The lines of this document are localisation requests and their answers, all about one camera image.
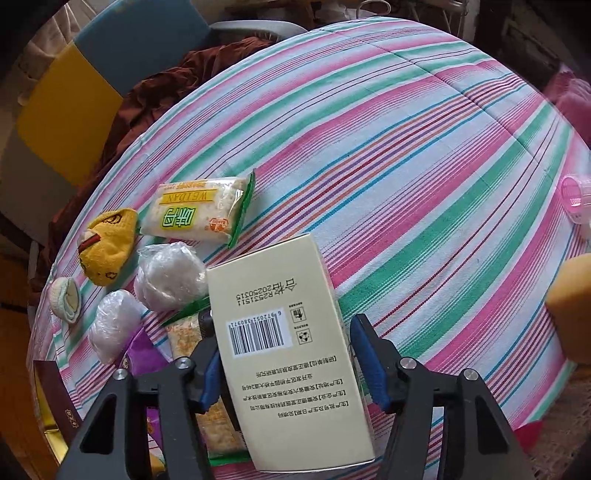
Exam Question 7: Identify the dark wooden cabinet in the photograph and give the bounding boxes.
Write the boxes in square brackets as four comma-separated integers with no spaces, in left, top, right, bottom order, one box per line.
[475,0,580,93]

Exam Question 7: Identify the purple snack packet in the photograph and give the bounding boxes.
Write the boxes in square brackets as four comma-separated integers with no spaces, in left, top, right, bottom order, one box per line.
[121,330,174,467]

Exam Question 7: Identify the yellow plush toy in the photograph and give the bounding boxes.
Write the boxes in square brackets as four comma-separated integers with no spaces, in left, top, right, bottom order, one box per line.
[76,208,140,287]

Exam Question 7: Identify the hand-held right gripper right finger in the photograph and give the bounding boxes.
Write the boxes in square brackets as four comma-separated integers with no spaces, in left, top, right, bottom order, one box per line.
[349,314,539,480]

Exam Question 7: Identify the maroon gift box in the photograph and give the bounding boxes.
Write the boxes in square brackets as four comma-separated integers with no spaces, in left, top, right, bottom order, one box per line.
[32,361,84,467]

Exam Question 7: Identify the pink plastic cup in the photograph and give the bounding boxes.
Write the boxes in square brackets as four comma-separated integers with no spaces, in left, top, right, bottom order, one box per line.
[561,174,591,224]

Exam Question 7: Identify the striped bed sheet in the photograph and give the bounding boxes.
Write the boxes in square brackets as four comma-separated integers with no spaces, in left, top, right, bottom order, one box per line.
[25,18,591,480]

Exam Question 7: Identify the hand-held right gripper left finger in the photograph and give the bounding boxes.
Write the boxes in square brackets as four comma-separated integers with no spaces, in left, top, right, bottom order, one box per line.
[55,310,222,480]

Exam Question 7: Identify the green white cracker packet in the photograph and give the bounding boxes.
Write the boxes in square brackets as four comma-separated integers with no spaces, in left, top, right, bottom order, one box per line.
[161,295,252,467]
[139,170,257,250]

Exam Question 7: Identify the pink cloth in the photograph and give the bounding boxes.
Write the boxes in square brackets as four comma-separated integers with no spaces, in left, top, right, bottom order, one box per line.
[545,65,591,148]

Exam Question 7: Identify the white plastic-wrapped ball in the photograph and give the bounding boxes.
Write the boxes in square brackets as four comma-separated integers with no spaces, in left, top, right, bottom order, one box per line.
[88,290,146,365]
[134,241,209,312]

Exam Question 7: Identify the grey yellow blue padded chair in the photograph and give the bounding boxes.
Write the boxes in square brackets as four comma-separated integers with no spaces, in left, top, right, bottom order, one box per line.
[0,0,308,232]

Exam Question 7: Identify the dark red cloth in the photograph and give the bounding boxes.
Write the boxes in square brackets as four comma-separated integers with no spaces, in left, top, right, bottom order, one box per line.
[34,38,275,296]

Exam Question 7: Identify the orange yellow soft object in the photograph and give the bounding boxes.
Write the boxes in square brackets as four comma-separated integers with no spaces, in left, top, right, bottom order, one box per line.
[545,254,591,365]

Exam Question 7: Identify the cream cardboard carton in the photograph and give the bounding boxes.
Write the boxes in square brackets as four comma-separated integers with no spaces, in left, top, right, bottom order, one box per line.
[206,232,377,472]

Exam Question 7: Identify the small white rolled sock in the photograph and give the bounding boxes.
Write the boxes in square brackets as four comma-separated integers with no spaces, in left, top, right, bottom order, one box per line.
[50,277,83,324]

